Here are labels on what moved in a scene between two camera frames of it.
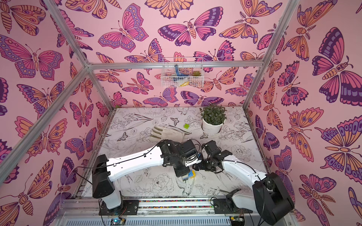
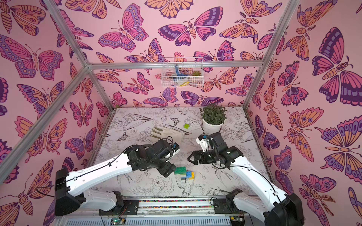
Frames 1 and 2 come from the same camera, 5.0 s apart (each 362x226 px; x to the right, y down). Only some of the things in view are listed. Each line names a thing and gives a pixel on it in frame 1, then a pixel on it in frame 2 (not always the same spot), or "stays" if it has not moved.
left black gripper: x=185 y=172 → x=168 y=170
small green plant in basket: x=196 y=73 stays
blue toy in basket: x=179 y=76 stays
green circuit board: x=118 y=221 stays
